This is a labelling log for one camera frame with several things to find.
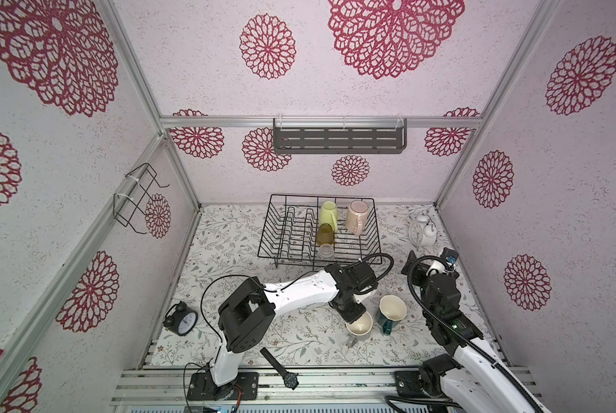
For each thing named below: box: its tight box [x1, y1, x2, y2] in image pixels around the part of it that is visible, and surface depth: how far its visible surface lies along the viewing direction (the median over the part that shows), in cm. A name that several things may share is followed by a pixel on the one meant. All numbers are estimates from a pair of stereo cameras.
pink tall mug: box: [344, 199, 370, 236], surface depth 102 cm
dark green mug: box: [376, 295, 407, 336], surface depth 81 cm
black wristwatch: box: [259, 346, 300, 390], surface depth 78 cm
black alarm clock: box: [163, 300, 199, 337], surface depth 82 cm
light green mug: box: [318, 200, 339, 232], surface depth 105 cm
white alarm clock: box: [407, 214, 438, 247], surface depth 102 cm
